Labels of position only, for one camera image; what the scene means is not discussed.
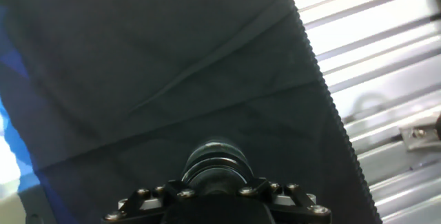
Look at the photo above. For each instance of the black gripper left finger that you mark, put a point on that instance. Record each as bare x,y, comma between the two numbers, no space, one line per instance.
144,205

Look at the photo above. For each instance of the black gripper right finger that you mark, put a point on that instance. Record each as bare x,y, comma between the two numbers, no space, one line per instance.
296,203

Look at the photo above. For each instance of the clear glass jar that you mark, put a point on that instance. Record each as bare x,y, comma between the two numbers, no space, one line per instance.
217,146

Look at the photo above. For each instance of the black cloth with blue print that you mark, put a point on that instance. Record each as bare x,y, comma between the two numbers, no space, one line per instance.
172,62

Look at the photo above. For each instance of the aluminium camera bracket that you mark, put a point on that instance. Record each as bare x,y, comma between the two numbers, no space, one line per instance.
418,134

